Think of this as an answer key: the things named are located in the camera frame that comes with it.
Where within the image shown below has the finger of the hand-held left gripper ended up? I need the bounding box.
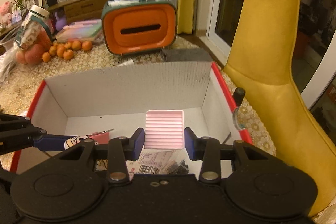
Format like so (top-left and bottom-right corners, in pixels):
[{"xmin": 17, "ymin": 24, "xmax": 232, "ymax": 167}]
[{"xmin": 0, "ymin": 113, "xmax": 67, "ymax": 155}]

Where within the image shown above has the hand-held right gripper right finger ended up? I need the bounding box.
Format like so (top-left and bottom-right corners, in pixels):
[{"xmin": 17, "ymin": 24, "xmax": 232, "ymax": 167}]
[{"xmin": 184, "ymin": 127, "xmax": 282, "ymax": 184}]

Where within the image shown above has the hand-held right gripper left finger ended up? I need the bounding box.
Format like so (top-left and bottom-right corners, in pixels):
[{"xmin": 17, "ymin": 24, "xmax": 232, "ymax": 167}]
[{"xmin": 49, "ymin": 127, "xmax": 145, "ymax": 185}]

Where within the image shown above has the pink snack packet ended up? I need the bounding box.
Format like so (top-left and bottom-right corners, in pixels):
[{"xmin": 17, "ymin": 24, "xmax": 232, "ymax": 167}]
[{"xmin": 126, "ymin": 150, "xmax": 177, "ymax": 175}]

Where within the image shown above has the black small packet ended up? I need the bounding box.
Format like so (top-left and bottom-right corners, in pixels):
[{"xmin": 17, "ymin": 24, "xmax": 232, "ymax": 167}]
[{"xmin": 168, "ymin": 160, "xmax": 190, "ymax": 175}]

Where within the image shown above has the white cartoon figure toy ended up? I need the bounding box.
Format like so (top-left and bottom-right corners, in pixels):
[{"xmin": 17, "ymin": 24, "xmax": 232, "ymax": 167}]
[{"xmin": 64, "ymin": 136, "xmax": 91, "ymax": 150}]

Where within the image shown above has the pink ribbed soap dish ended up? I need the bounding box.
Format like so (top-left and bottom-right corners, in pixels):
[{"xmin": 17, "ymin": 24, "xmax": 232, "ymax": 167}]
[{"xmin": 145, "ymin": 110, "xmax": 185, "ymax": 150}]

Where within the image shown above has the red cardboard box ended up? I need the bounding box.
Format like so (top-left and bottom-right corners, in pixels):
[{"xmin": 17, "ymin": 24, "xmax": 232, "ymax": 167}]
[{"xmin": 9, "ymin": 61, "xmax": 254, "ymax": 177}]

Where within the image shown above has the small black capped bottle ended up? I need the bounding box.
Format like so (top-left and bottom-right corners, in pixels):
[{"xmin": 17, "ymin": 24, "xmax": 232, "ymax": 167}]
[{"xmin": 232, "ymin": 87, "xmax": 246, "ymax": 131}]

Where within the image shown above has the clear plastic bag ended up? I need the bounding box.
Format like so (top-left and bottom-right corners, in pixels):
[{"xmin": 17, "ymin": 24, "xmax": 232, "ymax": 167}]
[{"xmin": 0, "ymin": 50, "xmax": 17, "ymax": 84}]

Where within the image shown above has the red apple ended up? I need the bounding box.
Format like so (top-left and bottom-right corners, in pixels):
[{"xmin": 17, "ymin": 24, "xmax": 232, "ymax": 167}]
[
  {"xmin": 16, "ymin": 51, "xmax": 28, "ymax": 65},
  {"xmin": 25, "ymin": 43, "xmax": 45, "ymax": 65}
]

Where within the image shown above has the pile of small tangerines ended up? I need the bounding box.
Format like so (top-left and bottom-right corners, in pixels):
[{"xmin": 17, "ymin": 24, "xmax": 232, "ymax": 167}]
[{"xmin": 41, "ymin": 40, "xmax": 93, "ymax": 62}]

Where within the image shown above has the clear glass fruit bowl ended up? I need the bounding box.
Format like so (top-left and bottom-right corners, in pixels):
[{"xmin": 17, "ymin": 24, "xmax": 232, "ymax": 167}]
[{"xmin": 0, "ymin": 27, "xmax": 53, "ymax": 72}]

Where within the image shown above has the clear jar white lid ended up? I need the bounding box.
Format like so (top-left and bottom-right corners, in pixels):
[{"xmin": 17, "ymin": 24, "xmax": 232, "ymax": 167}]
[{"xmin": 14, "ymin": 5, "xmax": 53, "ymax": 52}]

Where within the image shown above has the green orange tissue box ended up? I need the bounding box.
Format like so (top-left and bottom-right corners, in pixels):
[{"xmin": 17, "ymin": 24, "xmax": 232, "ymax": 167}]
[{"xmin": 102, "ymin": 0, "xmax": 178, "ymax": 57}]

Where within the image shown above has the purple kettlebell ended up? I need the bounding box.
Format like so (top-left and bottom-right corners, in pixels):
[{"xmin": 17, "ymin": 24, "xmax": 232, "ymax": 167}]
[{"xmin": 55, "ymin": 9, "xmax": 68, "ymax": 31}]

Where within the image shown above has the yellow giraffe seat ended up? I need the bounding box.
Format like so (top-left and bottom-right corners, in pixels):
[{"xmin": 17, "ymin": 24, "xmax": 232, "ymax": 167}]
[{"xmin": 223, "ymin": 0, "xmax": 336, "ymax": 217}]

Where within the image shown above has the pink pig toy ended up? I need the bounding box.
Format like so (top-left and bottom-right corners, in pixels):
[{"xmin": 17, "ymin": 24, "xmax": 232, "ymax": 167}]
[{"xmin": 0, "ymin": 2, "xmax": 13, "ymax": 25}]

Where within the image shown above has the wooden television cabinet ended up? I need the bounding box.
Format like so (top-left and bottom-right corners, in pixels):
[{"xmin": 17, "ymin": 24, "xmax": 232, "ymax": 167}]
[{"xmin": 0, "ymin": 0, "xmax": 113, "ymax": 39}]

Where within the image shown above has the small potted grass plant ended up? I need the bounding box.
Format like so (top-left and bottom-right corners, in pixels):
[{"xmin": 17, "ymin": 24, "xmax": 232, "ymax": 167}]
[{"xmin": 7, "ymin": 0, "xmax": 30, "ymax": 18}]

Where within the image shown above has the glass balcony door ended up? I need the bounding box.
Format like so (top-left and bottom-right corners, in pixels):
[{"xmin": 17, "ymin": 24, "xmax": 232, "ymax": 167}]
[{"xmin": 207, "ymin": 0, "xmax": 254, "ymax": 64}]

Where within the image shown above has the white curved frame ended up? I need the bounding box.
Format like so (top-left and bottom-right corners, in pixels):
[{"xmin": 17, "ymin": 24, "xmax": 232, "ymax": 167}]
[{"xmin": 299, "ymin": 35, "xmax": 336, "ymax": 110}]

